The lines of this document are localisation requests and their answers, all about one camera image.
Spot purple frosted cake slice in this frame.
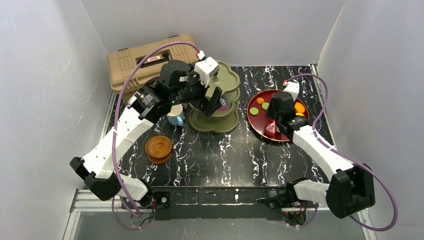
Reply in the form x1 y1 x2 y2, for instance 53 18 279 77
218 97 228 111

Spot pink sprinkled cake slice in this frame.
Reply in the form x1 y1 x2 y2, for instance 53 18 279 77
263 119 277 138

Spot red round lacquer tray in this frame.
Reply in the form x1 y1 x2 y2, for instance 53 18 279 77
247 89 312 142

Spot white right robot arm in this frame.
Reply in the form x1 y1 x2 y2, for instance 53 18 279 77
266 91 376 219

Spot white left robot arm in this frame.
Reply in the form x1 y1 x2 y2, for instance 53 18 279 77
70 57 223 205

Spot green macaron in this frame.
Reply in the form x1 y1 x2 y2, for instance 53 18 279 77
261 102 269 111
249 107 259 116

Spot green three-tier serving stand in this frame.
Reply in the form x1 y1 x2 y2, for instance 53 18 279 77
188 60 241 134

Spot orange flower cookie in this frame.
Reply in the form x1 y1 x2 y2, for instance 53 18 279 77
256 97 265 105

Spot blue mug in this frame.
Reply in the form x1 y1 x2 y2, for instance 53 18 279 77
166 104 185 127

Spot stacked brown wooden coasters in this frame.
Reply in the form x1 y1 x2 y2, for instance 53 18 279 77
145 135 173 165

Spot tan plastic toolbox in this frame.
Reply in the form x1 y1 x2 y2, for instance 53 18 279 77
106 33 205 100

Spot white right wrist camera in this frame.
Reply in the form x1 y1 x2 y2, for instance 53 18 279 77
283 81 300 103

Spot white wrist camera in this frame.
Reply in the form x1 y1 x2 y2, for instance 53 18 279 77
283 81 300 103
194 57 220 88

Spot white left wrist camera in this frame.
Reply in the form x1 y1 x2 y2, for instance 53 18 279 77
194 57 220 88

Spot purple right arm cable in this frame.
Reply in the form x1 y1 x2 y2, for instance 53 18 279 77
283 73 398 233

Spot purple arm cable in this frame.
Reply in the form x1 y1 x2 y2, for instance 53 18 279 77
110 41 205 232
283 73 398 233

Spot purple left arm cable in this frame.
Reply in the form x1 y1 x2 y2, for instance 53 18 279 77
110 41 205 232

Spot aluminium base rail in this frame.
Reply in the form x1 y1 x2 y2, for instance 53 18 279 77
63 185 375 240

